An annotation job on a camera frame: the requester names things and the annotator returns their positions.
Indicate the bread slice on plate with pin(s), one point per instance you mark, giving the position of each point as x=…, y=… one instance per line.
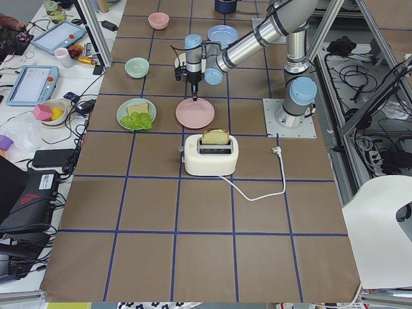
x=140, y=108

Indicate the pink cup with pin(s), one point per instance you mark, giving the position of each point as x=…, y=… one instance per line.
x=63, y=56

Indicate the white toaster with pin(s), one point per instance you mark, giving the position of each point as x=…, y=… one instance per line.
x=209, y=160

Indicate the black power brick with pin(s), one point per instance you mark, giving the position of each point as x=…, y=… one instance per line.
x=51, y=157

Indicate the green plate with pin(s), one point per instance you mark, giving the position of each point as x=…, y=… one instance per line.
x=122, y=111

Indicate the green bowl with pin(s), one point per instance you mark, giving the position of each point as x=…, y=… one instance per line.
x=137, y=67

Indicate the blue plate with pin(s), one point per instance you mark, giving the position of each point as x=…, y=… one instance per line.
x=223, y=33

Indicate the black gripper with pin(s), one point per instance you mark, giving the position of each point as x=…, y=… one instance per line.
x=194, y=78

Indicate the pink bowl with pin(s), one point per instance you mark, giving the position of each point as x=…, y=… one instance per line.
x=158, y=20

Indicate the upper teach pendant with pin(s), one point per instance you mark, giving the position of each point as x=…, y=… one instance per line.
x=61, y=35

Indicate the lower teach pendant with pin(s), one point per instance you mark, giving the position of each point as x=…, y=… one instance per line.
x=34, y=85

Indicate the dark blue pot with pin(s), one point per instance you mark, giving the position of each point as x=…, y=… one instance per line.
x=225, y=6

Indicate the pink plate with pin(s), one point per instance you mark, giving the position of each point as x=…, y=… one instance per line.
x=195, y=114

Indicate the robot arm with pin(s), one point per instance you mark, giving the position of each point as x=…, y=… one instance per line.
x=210, y=60

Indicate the white paper sheet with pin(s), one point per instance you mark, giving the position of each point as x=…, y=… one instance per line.
x=382, y=250

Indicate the green lettuce leaf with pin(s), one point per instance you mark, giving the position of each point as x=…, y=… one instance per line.
x=137, y=121

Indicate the white plate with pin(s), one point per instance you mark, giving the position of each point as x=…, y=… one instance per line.
x=180, y=61

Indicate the bread slice in toaster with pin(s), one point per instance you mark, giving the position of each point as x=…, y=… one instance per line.
x=215, y=137

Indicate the teach pendant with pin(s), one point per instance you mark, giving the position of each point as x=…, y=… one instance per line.
x=34, y=85
x=61, y=35

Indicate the beige bowl with toys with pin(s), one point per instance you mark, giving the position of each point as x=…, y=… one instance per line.
x=52, y=113

